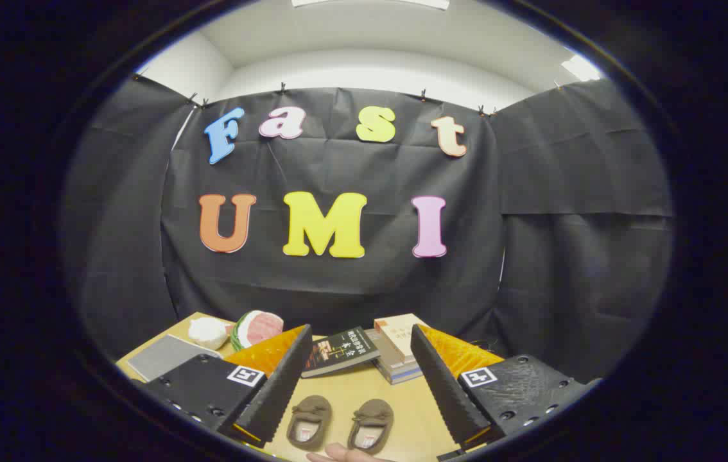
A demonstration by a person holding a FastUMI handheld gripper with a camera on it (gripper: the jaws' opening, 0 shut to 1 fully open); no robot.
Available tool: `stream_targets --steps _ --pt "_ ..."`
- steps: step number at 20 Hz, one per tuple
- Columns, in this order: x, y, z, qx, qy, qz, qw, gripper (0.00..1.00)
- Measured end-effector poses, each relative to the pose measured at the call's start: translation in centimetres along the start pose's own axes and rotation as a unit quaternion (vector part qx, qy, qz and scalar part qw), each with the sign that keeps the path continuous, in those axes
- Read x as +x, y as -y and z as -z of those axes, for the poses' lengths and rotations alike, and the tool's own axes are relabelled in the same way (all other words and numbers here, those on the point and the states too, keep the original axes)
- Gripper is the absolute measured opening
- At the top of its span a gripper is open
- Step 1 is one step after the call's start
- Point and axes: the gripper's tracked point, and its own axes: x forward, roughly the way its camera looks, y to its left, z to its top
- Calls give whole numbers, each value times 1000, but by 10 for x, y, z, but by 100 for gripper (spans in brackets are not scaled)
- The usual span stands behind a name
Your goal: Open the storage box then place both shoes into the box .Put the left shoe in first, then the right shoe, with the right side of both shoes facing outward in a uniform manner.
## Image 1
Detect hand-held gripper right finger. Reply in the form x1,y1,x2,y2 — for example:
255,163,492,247
410,325,601,450

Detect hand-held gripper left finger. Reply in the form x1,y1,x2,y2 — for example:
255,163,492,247
141,325,313,448

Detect brown fuzzy shoe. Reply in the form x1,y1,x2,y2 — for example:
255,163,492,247
347,398,395,455
286,395,333,450

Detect white fabric storage box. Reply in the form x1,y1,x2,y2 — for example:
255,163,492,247
126,334,221,383

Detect blue book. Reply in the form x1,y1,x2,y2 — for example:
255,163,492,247
375,366,424,386

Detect watermelon slice plush toy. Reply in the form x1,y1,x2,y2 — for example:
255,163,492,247
231,311,285,352

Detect grey book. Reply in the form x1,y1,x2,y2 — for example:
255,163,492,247
364,329,421,374

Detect dark cover book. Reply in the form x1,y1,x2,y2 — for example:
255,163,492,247
302,326,381,379

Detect white plush toy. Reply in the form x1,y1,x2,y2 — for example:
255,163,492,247
187,316,230,351

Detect ceiling light panel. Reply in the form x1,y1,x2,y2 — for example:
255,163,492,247
291,0,450,10
562,55,602,82

